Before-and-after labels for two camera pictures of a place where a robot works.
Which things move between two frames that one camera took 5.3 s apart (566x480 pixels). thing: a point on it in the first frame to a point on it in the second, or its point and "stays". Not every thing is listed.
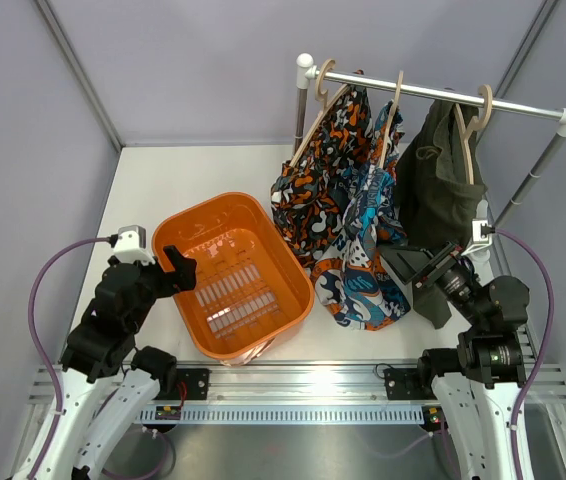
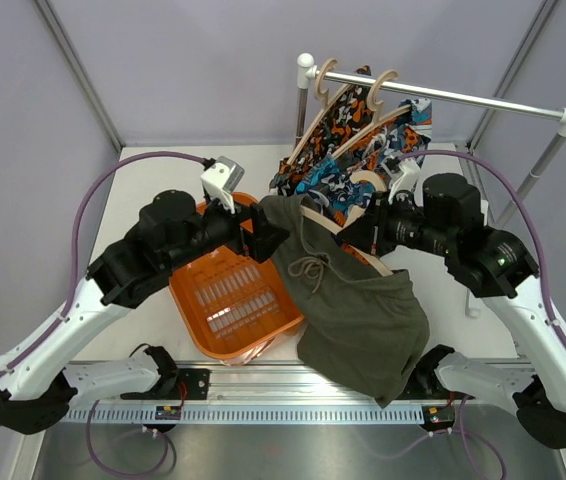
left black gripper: x=184 y=275 to x=265 y=236
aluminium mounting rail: x=309 y=383 stays
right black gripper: x=406 y=260 to x=372 y=227
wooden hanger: x=477 y=125 to x=351 y=215
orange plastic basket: x=250 y=284 stays
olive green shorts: x=435 y=202 to x=362 y=331
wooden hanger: x=392 y=117 to x=378 y=121
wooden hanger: x=328 y=105 stays
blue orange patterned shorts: x=353 y=283 to x=329 y=184
